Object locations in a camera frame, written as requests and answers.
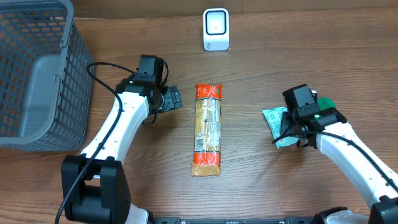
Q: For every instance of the green lid jar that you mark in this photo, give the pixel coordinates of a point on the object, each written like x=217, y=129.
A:
x=325, y=103

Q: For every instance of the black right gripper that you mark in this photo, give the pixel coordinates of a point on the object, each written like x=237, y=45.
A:
x=286, y=129

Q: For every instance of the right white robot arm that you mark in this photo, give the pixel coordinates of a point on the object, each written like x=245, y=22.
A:
x=329, y=132

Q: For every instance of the dark grey plastic basket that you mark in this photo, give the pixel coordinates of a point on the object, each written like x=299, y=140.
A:
x=46, y=91

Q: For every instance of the spaghetti pack orange ends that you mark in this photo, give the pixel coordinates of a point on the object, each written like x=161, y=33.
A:
x=207, y=146

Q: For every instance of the mint green wipes pack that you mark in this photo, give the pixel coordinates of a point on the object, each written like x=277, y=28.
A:
x=274, y=120

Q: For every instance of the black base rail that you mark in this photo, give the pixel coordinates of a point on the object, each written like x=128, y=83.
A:
x=286, y=220

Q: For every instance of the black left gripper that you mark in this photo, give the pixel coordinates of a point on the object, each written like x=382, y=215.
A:
x=171, y=99

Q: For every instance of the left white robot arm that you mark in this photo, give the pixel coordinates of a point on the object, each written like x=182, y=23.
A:
x=95, y=188

